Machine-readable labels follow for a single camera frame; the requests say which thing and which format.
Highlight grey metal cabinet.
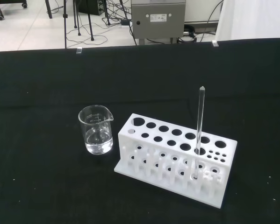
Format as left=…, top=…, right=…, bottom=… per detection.
left=131, top=0, right=187, bottom=46

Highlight black tripod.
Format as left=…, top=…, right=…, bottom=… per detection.
left=72, top=0, right=95, bottom=42

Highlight clear glass beaker with water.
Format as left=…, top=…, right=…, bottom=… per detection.
left=78, top=105, right=114, bottom=155

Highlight white curtain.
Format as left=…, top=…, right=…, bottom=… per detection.
left=215, top=0, right=280, bottom=42

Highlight white test tube rack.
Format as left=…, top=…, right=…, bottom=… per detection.
left=114, top=113, right=238, bottom=209

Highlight black bench cloth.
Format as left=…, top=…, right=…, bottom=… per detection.
left=0, top=37, right=280, bottom=224

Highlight black floor cables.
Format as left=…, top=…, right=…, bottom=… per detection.
left=66, top=0, right=224, bottom=45

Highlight black tripod stand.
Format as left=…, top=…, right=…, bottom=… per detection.
left=62, top=0, right=69, bottom=49

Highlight black office chair base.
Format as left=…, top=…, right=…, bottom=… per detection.
left=0, top=0, right=28, bottom=21

